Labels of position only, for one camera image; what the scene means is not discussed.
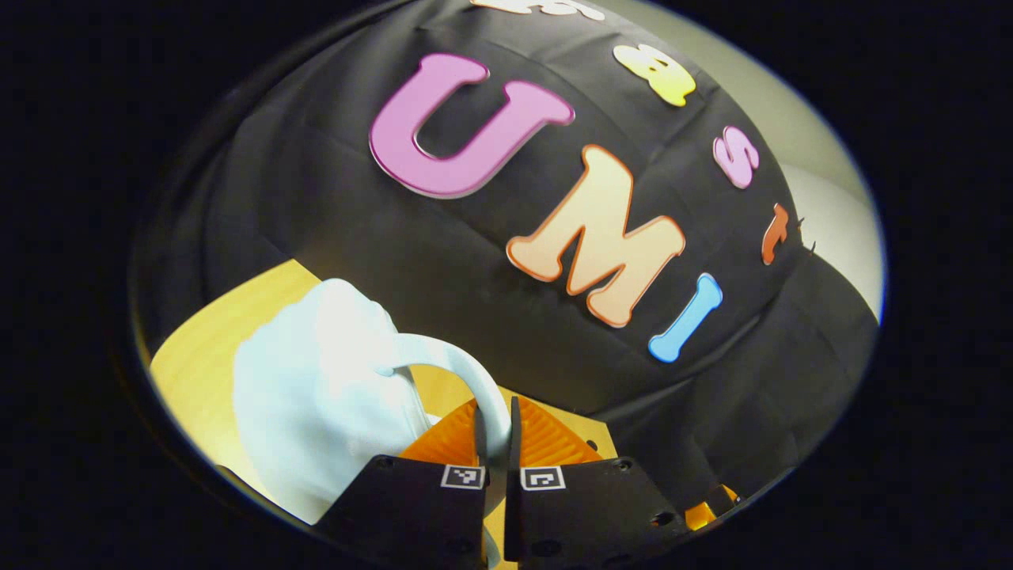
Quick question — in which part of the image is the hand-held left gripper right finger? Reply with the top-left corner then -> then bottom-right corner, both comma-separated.
503,396 -> 689,570

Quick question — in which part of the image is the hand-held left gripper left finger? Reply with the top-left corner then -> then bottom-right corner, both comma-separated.
313,396 -> 490,570

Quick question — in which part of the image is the small light blue suitcase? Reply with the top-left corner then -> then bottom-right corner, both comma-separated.
232,277 -> 514,569

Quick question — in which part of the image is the black backdrop cloth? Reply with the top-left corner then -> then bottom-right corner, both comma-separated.
131,0 -> 883,507

